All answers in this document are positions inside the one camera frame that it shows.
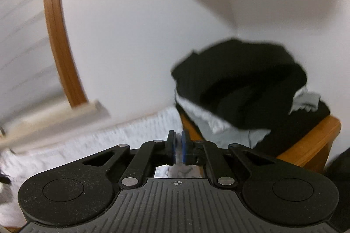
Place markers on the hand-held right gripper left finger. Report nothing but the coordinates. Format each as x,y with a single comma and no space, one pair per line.
172,145

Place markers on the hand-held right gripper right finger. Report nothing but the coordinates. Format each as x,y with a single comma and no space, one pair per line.
184,146

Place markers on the white patterned pajama pants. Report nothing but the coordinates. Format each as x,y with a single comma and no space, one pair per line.
82,145

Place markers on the black folded garment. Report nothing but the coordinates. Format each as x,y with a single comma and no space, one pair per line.
246,71

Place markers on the grey window blind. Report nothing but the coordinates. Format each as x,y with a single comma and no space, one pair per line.
22,30

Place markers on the wooden window frame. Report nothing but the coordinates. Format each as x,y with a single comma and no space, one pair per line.
57,30

